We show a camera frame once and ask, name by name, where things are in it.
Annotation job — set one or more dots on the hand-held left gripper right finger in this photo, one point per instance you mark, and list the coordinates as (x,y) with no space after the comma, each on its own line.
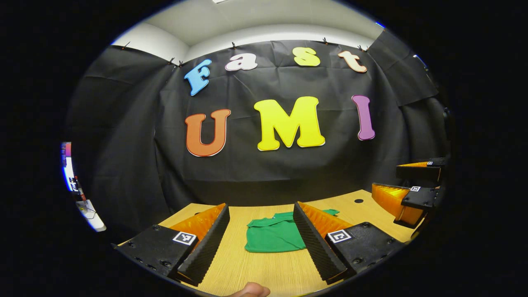
(315,247)

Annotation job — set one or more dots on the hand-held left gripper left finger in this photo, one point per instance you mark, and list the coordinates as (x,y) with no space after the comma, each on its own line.
(206,249)

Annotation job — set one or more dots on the lit screen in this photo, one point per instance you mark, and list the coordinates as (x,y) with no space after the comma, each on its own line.
(68,165)

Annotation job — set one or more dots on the green T-shirt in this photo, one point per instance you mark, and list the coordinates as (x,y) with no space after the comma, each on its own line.
(272,235)

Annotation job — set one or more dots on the white device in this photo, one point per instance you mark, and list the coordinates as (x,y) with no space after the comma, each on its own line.
(93,216)

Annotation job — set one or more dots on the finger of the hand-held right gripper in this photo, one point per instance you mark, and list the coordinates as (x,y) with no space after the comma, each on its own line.
(420,172)
(392,200)

